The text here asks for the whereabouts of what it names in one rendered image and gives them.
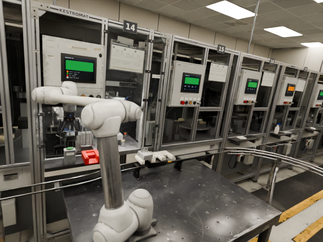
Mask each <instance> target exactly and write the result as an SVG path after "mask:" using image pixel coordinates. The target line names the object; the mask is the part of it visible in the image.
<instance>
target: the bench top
mask: <svg viewBox="0 0 323 242"><path fill-rule="evenodd" d="M174 166H175V163H171V164H166V165H165V166H159V167H154V168H149V169H148V168H145V169H141V170H140V172H139V179H140V180H139V181H137V180H136V179H135V177H134V176H133V173H134V171H127V172H122V173H121V176H122V186H123V195H124V201H127V199H128V198H129V195H130V194H131V193H132V192H133V191H135V190H137V189H144V190H147V191H148V192H149V194H151V197H152V200H153V215H152V219H154V218H155V219H156V220H157V223H156V224H154V225H153V226H152V227H153V228H154V229H155V230H156V232H157V235H156V236H152V237H149V238H146V239H144V240H142V241H139V242H238V241H239V240H241V239H243V238H245V237H246V236H248V235H250V234H251V233H253V232H255V231H257V230H258V229H260V228H262V227H263V226H265V225H267V224H269V223H270V222H272V221H274V220H276V219H277V218H279V217H280V216H281V214H282V212H281V211H279V210H277V209H276V208H274V207H273V206H271V205H269V204H268V203H266V202H264V201H263V200H261V199H259V198H258V197H256V196H255V195H253V194H251V193H250V192H248V191H246V190H245V189H243V188H242V187H240V186H238V185H237V184H235V183H234V182H232V181H230V180H229V179H227V178H226V177H224V176H222V175H221V174H219V173H217V172H216V171H214V170H212V169H211V168H209V167H208V166H206V165H204V164H203V163H201V162H199V161H198V160H196V159H192V160H186V161H183V162H182V167H181V170H182V171H179V170H178V169H176V168H175V167H174ZM222 178H223V179H222ZM215 188H216V189H215ZM62 190H63V195H64V199H65V204H66V209H67V214H68V218H69V223H70V228H71V233H72V237H73V241H74V242H94V240H93V231H94V228H95V225H96V224H97V223H98V219H99V215H100V210H101V208H102V207H103V205H104V196H103V188H102V179H100V180H97V181H93V182H89V183H86V184H82V185H78V186H73V187H68V188H63V189H62ZM198 193H199V194H198ZM242 198H243V199H242Z"/></svg>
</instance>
